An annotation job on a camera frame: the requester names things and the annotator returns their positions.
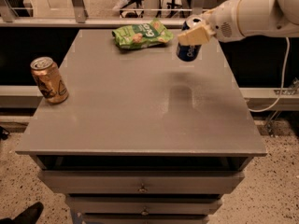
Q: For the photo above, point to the grey drawer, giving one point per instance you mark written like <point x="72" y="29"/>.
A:
<point x="143" y="206"/>
<point x="108" y="182"/>

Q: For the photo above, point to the blue pepsi can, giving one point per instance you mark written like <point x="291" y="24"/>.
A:
<point x="189" y="53"/>

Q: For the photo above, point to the top grey drawer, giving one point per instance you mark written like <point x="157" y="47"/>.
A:
<point x="108" y="182"/>

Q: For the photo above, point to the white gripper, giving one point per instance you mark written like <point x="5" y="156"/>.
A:
<point x="222" y="22"/>

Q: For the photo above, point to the black shoe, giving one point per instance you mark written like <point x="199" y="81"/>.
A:
<point x="28" y="216"/>

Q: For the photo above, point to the gold drink can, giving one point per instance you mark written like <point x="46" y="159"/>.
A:
<point x="48" y="79"/>

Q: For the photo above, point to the metal railing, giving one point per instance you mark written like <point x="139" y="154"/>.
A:
<point x="80" y="18"/>

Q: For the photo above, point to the green rice chip bag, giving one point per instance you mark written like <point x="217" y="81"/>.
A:
<point x="141" y="36"/>

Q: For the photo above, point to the grey drawer cabinet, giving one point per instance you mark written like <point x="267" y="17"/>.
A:
<point x="143" y="110"/>

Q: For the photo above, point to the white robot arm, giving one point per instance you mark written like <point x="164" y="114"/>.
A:
<point x="273" y="18"/>

